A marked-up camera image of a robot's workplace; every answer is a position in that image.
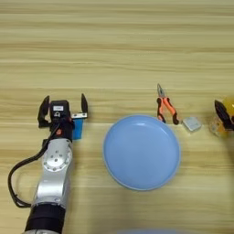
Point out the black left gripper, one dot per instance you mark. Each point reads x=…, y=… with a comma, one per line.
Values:
x=64, y=129

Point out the blue round plate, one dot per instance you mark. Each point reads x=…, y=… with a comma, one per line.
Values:
x=141, y=152

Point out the orange black pliers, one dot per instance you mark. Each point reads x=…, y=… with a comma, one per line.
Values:
x=167, y=105

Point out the orange juice bottle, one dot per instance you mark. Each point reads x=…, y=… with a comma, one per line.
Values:
x=216, y=126

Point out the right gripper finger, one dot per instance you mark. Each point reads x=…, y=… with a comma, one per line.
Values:
x=224, y=115

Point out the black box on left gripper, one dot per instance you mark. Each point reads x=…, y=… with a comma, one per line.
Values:
x=59, y=108

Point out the blue rectangular block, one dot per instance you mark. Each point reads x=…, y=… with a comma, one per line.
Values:
x=78, y=129

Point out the small grey metal block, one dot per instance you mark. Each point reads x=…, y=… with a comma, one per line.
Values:
x=192, y=123

